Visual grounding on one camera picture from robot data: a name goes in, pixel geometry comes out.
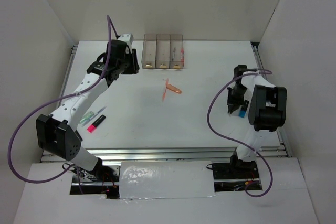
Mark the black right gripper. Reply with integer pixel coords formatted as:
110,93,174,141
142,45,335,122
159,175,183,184
227,84,248,114

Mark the blue black highlighter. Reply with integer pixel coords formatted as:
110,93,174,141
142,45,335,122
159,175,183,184
238,100,249,118

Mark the orange pen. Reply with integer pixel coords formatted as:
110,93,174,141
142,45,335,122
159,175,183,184
180,47,184,64
162,78,169,102

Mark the grey black pen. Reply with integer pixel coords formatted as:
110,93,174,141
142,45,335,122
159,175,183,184
172,47,176,61

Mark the blue transparent pen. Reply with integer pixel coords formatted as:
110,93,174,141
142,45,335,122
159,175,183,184
81,106,106,126

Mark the pink black highlighter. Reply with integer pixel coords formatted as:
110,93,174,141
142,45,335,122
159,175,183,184
87,115,106,133

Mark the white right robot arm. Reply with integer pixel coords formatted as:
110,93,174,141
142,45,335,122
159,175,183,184
227,65,287,178

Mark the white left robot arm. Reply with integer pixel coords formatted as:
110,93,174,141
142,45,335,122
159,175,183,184
36,34,139,182

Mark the left brown transparent container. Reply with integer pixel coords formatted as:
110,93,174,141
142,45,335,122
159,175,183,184
141,34,157,69

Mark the orange pen cap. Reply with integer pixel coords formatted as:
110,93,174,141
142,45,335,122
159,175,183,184
166,84,182,94

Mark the right brown transparent container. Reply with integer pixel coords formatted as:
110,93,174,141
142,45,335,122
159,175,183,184
170,34,184,70

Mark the white front cover panel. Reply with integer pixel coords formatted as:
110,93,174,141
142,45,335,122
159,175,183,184
119,161,215,199

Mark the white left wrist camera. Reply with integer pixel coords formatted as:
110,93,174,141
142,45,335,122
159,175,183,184
118,34,134,44

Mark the aluminium frame rail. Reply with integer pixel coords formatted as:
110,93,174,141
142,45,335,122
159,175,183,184
40,41,293,162

